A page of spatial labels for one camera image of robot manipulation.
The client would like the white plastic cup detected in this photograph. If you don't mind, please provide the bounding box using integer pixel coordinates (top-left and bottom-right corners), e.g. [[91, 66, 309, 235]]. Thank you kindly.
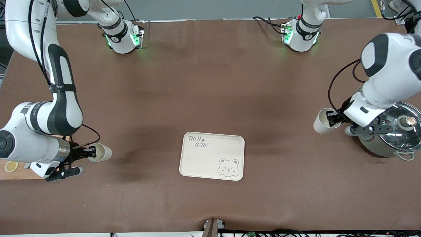
[[87, 143, 112, 163], [313, 108, 342, 134]]

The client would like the steel pot with lid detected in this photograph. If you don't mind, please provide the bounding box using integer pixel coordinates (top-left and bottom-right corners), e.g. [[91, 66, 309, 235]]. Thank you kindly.
[[357, 101, 421, 161]]

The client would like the glass pot lid with knob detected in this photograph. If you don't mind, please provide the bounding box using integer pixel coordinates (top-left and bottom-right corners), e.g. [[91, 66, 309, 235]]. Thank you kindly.
[[371, 102, 421, 152]]

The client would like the wooden cutting board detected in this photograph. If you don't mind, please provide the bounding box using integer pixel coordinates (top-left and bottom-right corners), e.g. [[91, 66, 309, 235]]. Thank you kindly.
[[0, 134, 71, 180]]

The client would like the white tray with bear print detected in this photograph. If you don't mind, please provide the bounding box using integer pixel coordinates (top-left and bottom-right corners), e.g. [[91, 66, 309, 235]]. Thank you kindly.
[[179, 132, 245, 181]]

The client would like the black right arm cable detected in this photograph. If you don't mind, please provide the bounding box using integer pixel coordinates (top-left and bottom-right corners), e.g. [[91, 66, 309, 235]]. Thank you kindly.
[[71, 124, 101, 147]]

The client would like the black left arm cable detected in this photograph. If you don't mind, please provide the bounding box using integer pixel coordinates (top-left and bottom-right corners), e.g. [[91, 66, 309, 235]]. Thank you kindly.
[[328, 59, 366, 114]]

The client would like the black cable at arm base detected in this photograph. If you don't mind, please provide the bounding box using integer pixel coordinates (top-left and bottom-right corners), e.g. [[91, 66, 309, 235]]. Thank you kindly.
[[252, 16, 287, 35]]

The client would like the brown post with grey bracket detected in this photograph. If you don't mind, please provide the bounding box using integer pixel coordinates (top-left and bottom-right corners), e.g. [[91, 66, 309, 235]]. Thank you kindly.
[[203, 218, 226, 237]]

